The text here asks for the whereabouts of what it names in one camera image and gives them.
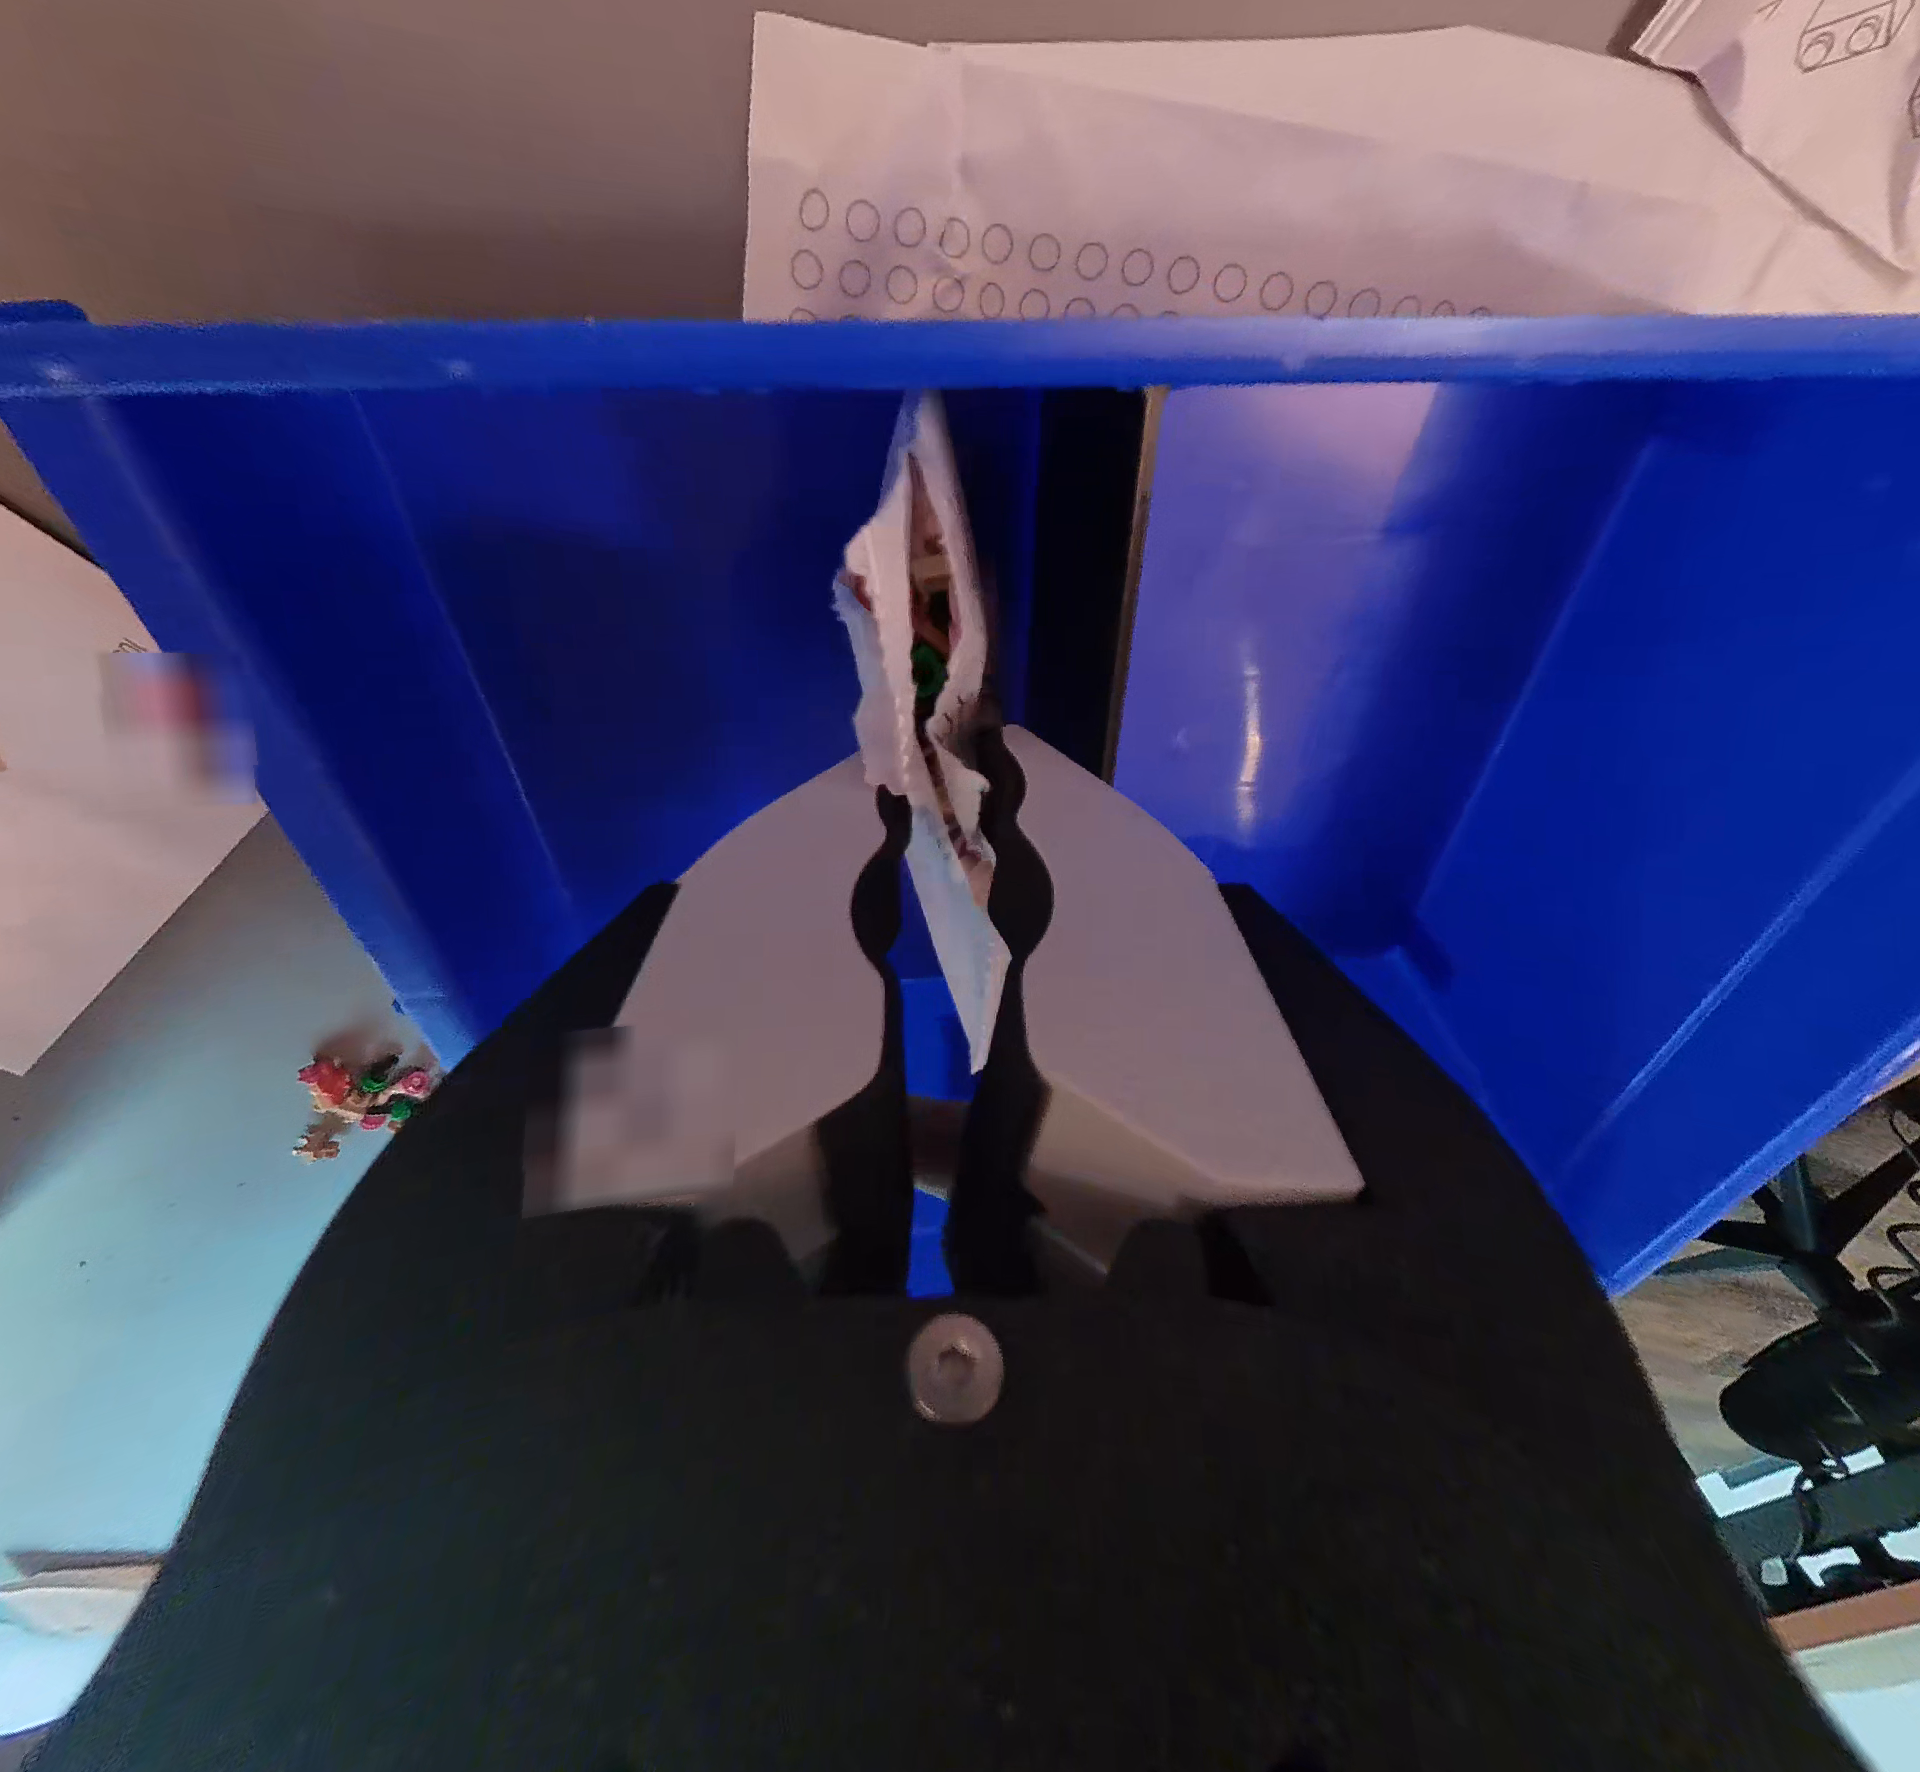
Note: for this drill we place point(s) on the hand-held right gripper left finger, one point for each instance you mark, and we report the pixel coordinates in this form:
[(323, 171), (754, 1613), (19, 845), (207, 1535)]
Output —
[(764, 947)]

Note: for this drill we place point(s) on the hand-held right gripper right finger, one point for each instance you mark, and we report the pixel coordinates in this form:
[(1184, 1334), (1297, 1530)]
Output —
[(1171, 1023)]

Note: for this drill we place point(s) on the white paper bag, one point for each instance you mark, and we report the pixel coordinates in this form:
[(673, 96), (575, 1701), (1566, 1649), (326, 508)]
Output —
[(969, 962)]

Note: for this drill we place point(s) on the blue plastic bin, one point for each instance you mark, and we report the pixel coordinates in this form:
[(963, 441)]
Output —
[(451, 602)]

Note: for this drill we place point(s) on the grey desk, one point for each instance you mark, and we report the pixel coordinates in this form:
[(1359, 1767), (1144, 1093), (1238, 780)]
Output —
[(375, 76)]

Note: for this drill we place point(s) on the pile of mixed small bricks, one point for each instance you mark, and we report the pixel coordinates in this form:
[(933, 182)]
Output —
[(361, 1094)]

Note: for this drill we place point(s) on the orchid picture instruction booklet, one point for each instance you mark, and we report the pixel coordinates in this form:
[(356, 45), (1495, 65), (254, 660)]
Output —
[(91, 872)]

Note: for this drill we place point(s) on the group of black office chairs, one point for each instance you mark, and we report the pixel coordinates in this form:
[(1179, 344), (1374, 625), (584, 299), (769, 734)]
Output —
[(1814, 1413)]

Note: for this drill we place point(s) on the crumpled white paper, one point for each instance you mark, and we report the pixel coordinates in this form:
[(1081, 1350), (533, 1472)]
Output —
[(1200, 182)]

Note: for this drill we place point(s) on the white paper with brick drawing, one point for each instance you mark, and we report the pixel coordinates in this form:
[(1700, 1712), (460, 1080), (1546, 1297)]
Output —
[(1801, 107)]

